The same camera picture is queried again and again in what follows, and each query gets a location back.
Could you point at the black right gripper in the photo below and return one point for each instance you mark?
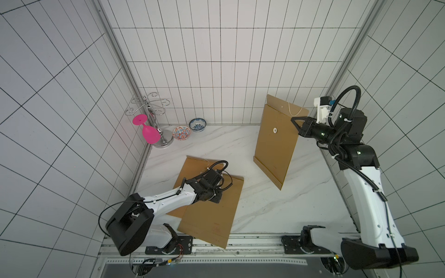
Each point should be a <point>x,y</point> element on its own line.
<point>306,127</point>

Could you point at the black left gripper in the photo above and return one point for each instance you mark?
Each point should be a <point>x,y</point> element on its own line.
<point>216,199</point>

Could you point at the brown kraft file bags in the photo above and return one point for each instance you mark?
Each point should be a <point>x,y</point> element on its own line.
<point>277,138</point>

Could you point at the brown kraft file bag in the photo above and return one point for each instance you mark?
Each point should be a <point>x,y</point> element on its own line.
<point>212,222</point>
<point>192,167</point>

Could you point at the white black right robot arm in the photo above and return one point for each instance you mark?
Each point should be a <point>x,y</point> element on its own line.
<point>338,128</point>

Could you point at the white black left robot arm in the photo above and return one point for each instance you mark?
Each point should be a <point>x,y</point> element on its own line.
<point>130,226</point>

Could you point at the red blue patterned bowl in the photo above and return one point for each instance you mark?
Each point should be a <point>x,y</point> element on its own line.
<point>181,133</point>

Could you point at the blue white patterned bowl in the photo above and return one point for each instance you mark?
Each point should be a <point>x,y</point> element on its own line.
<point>197,124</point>

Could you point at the pink plastic wine glass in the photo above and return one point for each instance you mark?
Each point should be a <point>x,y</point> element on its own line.
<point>150,134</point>

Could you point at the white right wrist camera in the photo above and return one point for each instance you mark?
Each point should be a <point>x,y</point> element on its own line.
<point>323,107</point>

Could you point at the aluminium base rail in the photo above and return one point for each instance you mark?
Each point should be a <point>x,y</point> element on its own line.
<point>241,248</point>

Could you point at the silver wire glass rack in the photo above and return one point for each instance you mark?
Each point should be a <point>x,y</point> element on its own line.
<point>151,107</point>

